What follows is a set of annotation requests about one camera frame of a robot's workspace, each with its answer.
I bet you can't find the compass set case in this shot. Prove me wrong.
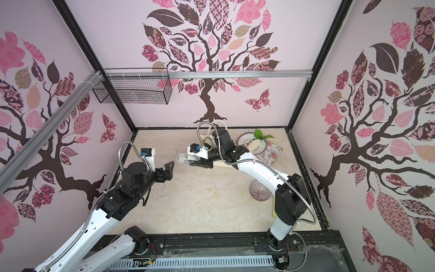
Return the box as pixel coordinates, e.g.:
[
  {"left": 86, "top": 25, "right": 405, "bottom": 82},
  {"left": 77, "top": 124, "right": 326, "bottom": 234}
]
[{"left": 176, "top": 154, "right": 201, "bottom": 164}]

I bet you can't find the cream canvas tote bag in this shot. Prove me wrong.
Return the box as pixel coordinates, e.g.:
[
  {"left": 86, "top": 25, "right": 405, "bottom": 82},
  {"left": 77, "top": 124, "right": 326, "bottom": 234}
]
[{"left": 197, "top": 120, "right": 237, "bottom": 169}]

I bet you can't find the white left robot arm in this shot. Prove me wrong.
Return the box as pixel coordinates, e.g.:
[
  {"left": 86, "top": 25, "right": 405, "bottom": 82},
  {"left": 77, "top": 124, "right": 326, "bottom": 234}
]
[{"left": 34, "top": 161, "right": 174, "bottom": 272}]

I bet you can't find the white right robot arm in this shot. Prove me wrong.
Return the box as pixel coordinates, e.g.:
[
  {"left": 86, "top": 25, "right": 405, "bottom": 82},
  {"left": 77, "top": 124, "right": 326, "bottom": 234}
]
[{"left": 188, "top": 121, "right": 317, "bottom": 252}]

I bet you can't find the white round plate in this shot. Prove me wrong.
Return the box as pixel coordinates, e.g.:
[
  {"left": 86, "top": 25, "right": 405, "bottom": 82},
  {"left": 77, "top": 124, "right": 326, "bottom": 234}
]
[{"left": 237, "top": 132, "right": 254, "bottom": 148}]

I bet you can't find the white toy radish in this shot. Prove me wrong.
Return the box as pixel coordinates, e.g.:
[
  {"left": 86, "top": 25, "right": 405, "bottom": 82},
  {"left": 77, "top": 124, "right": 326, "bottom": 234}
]
[{"left": 248, "top": 129, "right": 274, "bottom": 155}]

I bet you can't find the floral rectangular tray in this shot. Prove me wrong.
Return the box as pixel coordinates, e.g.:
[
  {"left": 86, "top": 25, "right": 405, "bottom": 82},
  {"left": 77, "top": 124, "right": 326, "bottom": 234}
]
[{"left": 256, "top": 141, "right": 283, "bottom": 165}]

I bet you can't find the purple glass bowl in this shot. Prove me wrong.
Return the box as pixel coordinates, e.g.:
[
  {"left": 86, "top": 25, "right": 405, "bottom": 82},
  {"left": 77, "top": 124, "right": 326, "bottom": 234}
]
[{"left": 249, "top": 180, "right": 271, "bottom": 201}]

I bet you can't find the yellow sponge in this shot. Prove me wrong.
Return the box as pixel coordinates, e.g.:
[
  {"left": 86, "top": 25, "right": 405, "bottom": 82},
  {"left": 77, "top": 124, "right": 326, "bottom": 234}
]
[{"left": 272, "top": 197, "right": 278, "bottom": 218}]

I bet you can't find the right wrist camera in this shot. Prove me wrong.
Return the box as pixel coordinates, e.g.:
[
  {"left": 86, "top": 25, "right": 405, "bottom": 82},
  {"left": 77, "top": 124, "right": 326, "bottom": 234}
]
[{"left": 186, "top": 143, "right": 210, "bottom": 163}]

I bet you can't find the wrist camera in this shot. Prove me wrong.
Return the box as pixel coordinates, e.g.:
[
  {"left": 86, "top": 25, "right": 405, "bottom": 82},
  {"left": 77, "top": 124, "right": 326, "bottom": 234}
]
[
  {"left": 140, "top": 148, "right": 156, "bottom": 172},
  {"left": 186, "top": 143, "right": 210, "bottom": 163}
]

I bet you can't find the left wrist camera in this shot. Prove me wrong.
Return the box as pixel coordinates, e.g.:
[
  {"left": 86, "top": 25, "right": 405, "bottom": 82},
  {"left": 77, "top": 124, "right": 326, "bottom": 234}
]
[{"left": 140, "top": 148, "right": 156, "bottom": 172}]

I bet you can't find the left metal conduit cable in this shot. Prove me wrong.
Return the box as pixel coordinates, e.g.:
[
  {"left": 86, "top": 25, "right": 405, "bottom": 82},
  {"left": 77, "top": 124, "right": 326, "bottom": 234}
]
[{"left": 42, "top": 141, "right": 154, "bottom": 272}]

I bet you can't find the metal conduit cable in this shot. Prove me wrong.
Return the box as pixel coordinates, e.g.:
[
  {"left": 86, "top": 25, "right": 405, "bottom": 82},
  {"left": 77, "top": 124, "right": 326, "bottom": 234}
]
[
  {"left": 42, "top": 141, "right": 154, "bottom": 272},
  {"left": 196, "top": 120, "right": 318, "bottom": 272}
]

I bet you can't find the black wire basket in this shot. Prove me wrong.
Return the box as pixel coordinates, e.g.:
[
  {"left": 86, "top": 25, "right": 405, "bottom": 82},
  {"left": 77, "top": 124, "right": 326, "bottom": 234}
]
[{"left": 92, "top": 68, "right": 173, "bottom": 105}]

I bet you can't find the silver rail back wall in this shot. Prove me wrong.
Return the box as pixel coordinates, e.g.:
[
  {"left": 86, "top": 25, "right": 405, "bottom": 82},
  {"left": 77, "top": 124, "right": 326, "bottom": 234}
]
[{"left": 105, "top": 70, "right": 313, "bottom": 79}]

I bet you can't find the silver rail wall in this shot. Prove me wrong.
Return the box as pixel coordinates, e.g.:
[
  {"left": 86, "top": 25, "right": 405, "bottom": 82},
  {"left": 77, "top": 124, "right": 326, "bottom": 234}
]
[
  {"left": 105, "top": 70, "right": 313, "bottom": 79},
  {"left": 1, "top": 70, "right": 104, "bottom": 194}
]

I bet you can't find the white cable duct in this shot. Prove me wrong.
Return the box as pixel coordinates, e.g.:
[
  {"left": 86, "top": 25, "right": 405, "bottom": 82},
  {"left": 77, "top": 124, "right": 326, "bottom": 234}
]
[{"left": 108, "top": 256, "right": 274, "bottom": 272}]

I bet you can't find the right metal conduit cable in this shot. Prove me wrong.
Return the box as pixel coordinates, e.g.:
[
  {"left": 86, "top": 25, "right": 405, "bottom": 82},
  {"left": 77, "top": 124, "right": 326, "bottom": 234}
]
[{"left": 196, "top": 120, "right": 318, "bottom": 272}]

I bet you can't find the silver rail left wall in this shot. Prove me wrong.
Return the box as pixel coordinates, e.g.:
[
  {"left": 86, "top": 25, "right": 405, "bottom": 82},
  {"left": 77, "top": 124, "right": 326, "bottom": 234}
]
[{"left": 1, "top": 70, "right": 104, "bottom": 194}]

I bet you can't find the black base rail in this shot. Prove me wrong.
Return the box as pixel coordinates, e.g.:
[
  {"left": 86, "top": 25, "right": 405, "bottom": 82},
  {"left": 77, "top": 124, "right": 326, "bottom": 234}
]
[{"left": 91, "top": 230, "right": 356, "bottom": 272}]

